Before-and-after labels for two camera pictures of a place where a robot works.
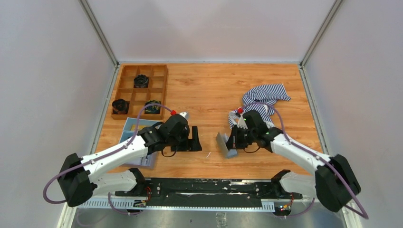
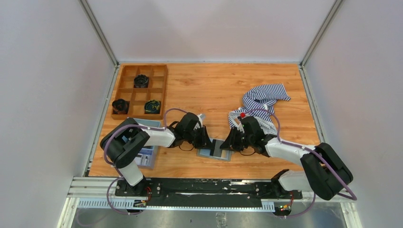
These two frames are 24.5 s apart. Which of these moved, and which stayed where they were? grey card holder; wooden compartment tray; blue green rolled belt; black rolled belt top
Moved: grey card holder
Stayed: black rolled belt top; wooden compartment tray; blue green rolled belt
